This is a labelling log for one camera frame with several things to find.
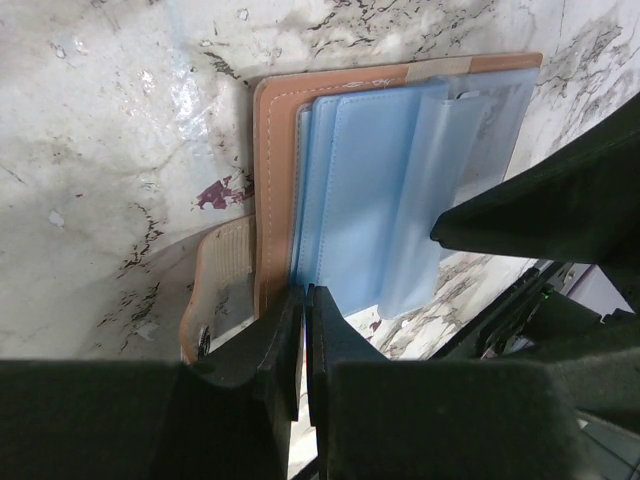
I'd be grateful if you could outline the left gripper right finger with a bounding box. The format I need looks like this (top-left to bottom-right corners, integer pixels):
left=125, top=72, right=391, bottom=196
left=305, top=286, right=590, bottom=479

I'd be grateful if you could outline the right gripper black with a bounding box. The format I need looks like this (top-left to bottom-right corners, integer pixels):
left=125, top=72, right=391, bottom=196
left=431, top=97, right=639, bottom=438

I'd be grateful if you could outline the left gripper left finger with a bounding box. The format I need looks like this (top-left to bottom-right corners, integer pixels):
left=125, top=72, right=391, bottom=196
left=1, top=286, right=305, bottom=479

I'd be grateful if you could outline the brown leather card holder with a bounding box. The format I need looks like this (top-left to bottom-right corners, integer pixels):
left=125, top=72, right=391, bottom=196
left=179, top=52, right=543, bottom=363

